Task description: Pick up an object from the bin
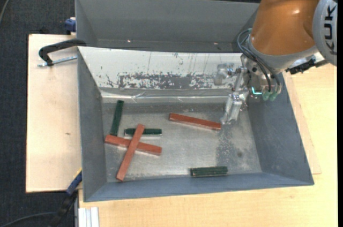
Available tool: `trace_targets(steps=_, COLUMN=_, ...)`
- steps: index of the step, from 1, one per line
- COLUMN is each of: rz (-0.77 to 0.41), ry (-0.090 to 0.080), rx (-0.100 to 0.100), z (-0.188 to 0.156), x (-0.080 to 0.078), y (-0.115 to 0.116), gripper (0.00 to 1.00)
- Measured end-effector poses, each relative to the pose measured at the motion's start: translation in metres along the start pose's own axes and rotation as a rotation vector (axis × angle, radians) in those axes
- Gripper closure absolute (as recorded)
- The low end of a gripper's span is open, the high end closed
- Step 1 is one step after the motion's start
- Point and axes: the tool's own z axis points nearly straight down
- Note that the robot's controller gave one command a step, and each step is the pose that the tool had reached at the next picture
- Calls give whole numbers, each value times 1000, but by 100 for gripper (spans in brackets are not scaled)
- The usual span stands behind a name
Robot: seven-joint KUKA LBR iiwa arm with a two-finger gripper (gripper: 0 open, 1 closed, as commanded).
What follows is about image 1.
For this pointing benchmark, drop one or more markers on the dark green flat block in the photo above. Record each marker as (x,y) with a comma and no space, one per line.
(117,119)
(150,131)
(209,171)

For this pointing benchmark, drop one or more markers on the grey metal bin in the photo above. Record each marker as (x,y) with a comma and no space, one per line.
(182,151)

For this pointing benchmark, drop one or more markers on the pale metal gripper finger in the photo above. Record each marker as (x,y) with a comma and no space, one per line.
(222,74)
(233,106)

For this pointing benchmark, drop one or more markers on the red-brown flat block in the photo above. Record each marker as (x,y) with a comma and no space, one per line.
(150,149)
(131,151)
(195,121)

